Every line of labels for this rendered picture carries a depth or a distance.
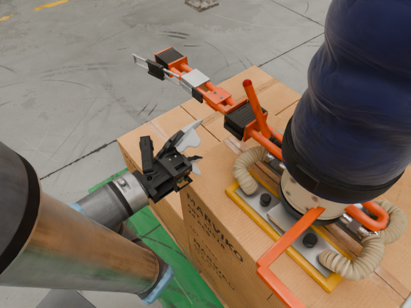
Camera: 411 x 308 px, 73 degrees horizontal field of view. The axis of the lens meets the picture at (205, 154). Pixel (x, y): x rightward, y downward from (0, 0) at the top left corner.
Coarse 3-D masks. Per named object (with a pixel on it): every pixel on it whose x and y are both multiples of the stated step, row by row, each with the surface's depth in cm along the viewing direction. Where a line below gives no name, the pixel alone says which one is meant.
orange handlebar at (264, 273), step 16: (208, 96) 80; (224, 96) 80; (272, 128) 73; (272, 144) 70; (320, 208) 59; (352, 208) 59; (368, 208) 60; (304, 224) 57; (368, 224) 57; (384, 224) 57; (288, 240) 55; (272, 256) 53; (256, 272) 52; (272, 272) 52; (272, 288) 50; (288, 288) 50; (288, 304) 48
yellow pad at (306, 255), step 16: (256, 176) 79; (240, 192) 75; (256, 192) 75; (272, 192) 75; (256, 208) 72; (272, 224) 69; (304, 240) 65; (320, 240) 67; (304, 256) 64; (320, 272) 62
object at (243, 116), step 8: (240, 104) 77; (248, 104) 78; (224, 112) 75; (232, 112) 76; (240, 112) 76; (248, 112) 76; (264, 112) 75; (224, 120) 77; (232, 120) 73; (240, 120) 74; (248, 120) 74; (256, 120) 72; (232, 128) 76; (240, 128) 72; (248, 128) 72; (256, 128) 75; (240, 136) 74; (248, 136) 75
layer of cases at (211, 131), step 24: (264, 72) 176; (240, 96) 162; (264, 96) 162; (288, 96) 162; (168, 120) 150; (192, 120) 150; (216, 120) 150; (288, 120) 150; (120, 144) 140; (216, 144) 140; (408, 168) 131; (408, 192) 123; (168, 216) 138; (192, 240) 121; (216, 288) 136
